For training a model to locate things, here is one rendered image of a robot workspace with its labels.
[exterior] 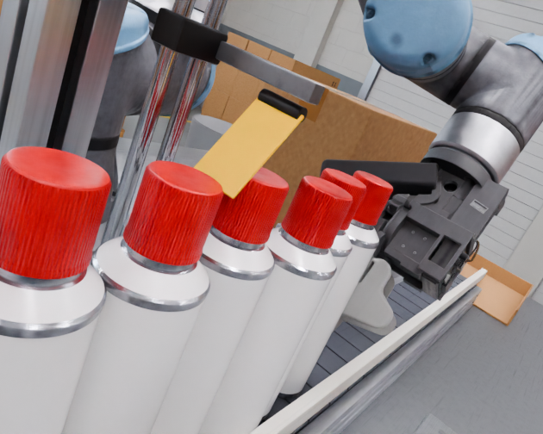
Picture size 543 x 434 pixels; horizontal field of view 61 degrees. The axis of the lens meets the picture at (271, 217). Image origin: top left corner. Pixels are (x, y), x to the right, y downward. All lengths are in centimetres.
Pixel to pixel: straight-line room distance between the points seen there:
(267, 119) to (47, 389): 15
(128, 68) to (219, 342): 34
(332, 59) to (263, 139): 550
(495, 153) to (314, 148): 42
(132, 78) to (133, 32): 5
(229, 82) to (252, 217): 409
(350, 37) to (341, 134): 489
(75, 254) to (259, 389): 18
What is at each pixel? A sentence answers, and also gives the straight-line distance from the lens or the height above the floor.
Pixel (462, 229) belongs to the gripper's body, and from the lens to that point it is 43.
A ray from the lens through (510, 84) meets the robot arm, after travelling 51.
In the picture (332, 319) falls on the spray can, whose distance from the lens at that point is 40.
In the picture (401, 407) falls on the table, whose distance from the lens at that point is 62.
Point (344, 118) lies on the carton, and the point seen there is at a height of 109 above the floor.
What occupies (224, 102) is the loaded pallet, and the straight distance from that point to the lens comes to 431.
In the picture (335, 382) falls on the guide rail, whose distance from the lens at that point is 43.
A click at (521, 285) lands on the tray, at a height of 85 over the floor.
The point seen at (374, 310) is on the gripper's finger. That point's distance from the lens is 43.
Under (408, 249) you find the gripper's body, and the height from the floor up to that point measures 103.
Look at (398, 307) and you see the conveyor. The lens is 73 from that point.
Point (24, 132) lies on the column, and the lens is 29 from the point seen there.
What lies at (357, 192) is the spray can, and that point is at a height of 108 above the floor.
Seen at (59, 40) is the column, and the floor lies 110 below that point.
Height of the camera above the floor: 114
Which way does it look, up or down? 18 degrees down
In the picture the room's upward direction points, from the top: 23 degrees clockwise
